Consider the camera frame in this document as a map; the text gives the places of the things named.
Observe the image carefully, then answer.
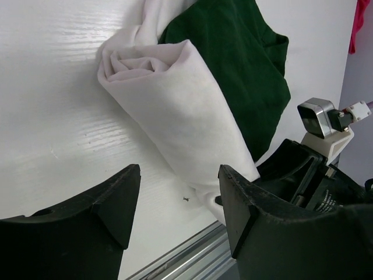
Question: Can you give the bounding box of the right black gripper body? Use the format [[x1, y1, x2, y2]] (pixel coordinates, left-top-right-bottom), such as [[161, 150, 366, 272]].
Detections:
[[256, 139, 372, 213]]

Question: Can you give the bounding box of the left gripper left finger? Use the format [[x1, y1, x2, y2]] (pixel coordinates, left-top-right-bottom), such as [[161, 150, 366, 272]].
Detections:
[[1, 164, 141, 279]]

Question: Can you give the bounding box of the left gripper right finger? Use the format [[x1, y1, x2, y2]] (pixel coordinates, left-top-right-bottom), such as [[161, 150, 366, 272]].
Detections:
[[219, 165, 372, 279]]

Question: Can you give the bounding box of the cream and green t-shirt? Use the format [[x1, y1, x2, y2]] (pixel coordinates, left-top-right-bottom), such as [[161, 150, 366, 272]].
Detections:
[[97, 1, 290, 222]]

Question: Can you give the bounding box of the magenta crumpled t-shirt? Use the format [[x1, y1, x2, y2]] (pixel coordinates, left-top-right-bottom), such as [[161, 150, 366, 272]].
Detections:
[[349, 0, 371, 54]]

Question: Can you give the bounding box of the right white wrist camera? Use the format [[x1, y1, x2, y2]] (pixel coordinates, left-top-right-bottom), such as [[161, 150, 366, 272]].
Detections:
[[297, 97, 354, 165]]

